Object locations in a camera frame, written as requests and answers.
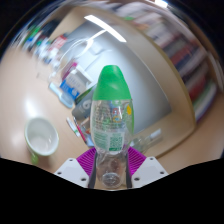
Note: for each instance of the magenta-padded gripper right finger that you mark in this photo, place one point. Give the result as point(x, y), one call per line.
point(138, 160)

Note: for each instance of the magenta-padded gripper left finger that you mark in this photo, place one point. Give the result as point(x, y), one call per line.
point(83, 163)

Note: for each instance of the clear bottle with green cap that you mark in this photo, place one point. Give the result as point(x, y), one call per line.
point(111, 116)

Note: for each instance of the clear glass bottle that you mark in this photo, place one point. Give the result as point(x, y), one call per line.
point(148, 138)

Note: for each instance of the white cup with green print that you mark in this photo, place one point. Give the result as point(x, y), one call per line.
point(41, 136)

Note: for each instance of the grey tumbler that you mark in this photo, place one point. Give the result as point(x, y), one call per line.
point(83, 106)

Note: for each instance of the pink pouch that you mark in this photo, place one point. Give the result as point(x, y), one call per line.
point(69, 69)

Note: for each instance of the wooden shelf unit with books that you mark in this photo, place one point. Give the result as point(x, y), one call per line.
point(190, 63)

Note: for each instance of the white desk lamp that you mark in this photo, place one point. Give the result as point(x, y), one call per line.
point(71, 46)

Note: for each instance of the red and white bottle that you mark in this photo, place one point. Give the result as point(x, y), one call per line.
point(58, 43)

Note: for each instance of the ceiling tube light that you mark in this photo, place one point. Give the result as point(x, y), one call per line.
point(161, 3)

